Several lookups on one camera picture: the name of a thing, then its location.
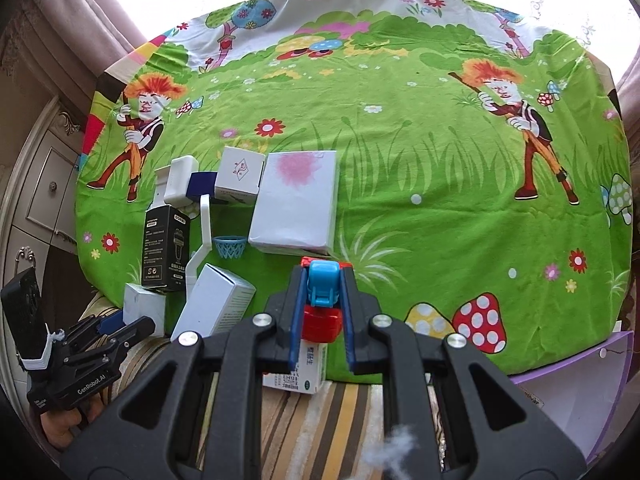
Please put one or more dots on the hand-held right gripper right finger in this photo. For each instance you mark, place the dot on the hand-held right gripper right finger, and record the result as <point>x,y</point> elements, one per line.
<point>348,320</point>

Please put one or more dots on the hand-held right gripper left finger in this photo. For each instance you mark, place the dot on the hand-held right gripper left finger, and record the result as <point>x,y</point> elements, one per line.
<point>297,310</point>

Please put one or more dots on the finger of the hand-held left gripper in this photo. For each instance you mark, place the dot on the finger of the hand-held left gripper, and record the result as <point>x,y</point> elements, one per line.
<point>107,323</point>
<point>125,335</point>

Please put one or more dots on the red blue toy car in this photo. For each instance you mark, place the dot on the red blue toy car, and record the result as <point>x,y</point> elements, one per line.
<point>322,292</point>

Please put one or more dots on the white toy basketball hoop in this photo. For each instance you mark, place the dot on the white toy basketball hoop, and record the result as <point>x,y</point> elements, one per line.
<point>204,225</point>

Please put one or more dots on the lavender storage box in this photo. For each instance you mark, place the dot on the lavender storage box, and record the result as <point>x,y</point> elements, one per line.
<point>575,400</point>

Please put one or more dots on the person's left hand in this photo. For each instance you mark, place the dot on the person's left hand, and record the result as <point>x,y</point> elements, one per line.
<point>57,430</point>

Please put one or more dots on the silver white box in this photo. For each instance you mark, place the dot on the silver white box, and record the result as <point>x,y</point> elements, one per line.
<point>142,310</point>

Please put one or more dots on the white green medicine box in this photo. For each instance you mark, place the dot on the white green medicine box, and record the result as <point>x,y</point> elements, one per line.
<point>295,377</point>

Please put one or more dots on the white blue box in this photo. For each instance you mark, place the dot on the white blue box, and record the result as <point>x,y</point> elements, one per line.
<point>215,305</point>

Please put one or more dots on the black box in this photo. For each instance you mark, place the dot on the black box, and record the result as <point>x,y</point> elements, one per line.
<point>165,250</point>

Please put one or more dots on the striped sofa cushion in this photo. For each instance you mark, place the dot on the striped sofa cushion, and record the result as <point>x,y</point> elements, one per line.
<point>320,420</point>

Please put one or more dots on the large white box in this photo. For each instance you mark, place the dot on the large white box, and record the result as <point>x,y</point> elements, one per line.
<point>295,205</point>

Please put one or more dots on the white carved dresser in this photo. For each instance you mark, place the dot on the white carved dresser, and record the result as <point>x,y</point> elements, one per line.
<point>45,195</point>

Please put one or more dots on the green cartoon printed blanket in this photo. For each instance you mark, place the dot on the green cartoon printed blanket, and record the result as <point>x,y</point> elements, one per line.
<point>400,185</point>

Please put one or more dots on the white cube box printed logo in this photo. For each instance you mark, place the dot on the white cube box printed logo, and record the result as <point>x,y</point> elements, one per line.
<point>239,172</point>

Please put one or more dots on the navy blue box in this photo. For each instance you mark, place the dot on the navy blue box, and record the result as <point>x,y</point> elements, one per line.
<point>202,183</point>

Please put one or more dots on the beige pleated curtain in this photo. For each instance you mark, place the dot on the beige pleated curtain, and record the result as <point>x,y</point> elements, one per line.
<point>60,15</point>

